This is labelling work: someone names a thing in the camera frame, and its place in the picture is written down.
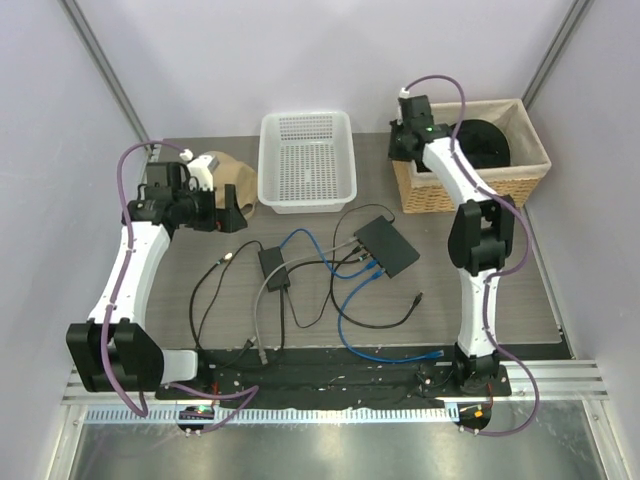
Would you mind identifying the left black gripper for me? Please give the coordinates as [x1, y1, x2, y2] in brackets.
[175, 182, 248, 233]

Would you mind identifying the black network switch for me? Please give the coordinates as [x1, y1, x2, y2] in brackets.
[354, 215, 420, 278]

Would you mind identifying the black power cable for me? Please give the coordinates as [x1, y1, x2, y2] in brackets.
[331, 202, 399, 251]

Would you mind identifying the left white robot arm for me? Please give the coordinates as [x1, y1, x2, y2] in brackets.
[66, 154, 247, 399]

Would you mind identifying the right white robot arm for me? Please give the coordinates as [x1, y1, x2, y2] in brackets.
[388, 88, 514, 395]

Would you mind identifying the beige cap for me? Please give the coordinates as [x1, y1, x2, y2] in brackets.
[210, 151, 257, 220]

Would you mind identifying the wicker basket with liner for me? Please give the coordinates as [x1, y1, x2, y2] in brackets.
[388, 99, 551, 214]

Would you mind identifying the black power adapter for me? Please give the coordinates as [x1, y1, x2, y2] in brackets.
[258, 247, 291, 292]

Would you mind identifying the black cap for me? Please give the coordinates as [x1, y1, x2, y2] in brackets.
[456, 119, 511, 170]

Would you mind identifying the white plastic basket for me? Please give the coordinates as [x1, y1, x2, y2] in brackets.
[257, 111, 358, 214]

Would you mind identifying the black adapter cable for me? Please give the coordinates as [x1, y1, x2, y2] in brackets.
[189, 240, 291, 369]

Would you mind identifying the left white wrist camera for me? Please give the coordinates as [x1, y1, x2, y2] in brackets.
[179, 149, 219, 191]

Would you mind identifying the grey ethernet cable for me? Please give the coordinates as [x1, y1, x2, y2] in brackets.
[253, 239, 359, 363]

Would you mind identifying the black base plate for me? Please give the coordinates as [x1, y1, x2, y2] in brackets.
[183, 347, 512, 410]

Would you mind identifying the aluminium rail frame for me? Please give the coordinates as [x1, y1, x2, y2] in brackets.
[62, 359, 612, 426]

